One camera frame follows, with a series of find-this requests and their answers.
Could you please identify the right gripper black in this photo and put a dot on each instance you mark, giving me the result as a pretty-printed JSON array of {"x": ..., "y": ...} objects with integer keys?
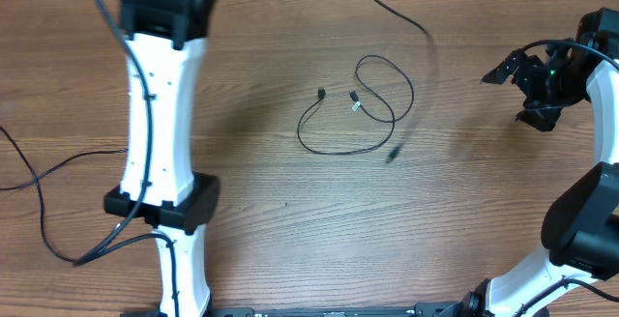
[{"x": 545, "y": 115}]

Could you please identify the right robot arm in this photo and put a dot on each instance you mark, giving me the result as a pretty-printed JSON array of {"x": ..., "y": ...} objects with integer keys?
[{"x": 579, "y": 237}]

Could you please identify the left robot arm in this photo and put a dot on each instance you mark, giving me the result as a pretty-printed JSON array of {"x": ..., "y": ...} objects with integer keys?
[{"x": 166, "y": 41}]

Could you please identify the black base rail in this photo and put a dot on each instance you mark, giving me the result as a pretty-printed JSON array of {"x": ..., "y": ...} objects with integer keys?
[{"x": 418, "y": 310}]

